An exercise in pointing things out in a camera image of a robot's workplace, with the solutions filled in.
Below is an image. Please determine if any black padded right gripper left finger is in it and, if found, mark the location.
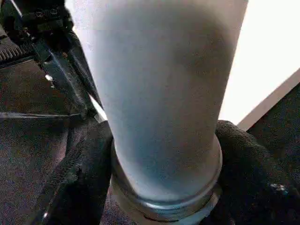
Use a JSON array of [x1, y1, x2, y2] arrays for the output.
[[28, 120, 116, 225]]

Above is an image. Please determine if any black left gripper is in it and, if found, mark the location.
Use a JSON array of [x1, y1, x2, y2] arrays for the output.
[[0, 0, 104, 119]]

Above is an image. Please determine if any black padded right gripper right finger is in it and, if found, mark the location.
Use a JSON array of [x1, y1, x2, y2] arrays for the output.
[[213, 120, 300, 225]]

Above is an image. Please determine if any white plastic table leg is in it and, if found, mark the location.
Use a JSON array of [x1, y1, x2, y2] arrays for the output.
[[65, 0, 250, 222]]

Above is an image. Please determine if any white plastic table top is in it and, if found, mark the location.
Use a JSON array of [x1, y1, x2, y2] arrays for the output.
[[70, 0, 300, 132]]

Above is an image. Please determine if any black work mat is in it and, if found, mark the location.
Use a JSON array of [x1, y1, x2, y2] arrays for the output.
[[0, 56, 300, 225]]

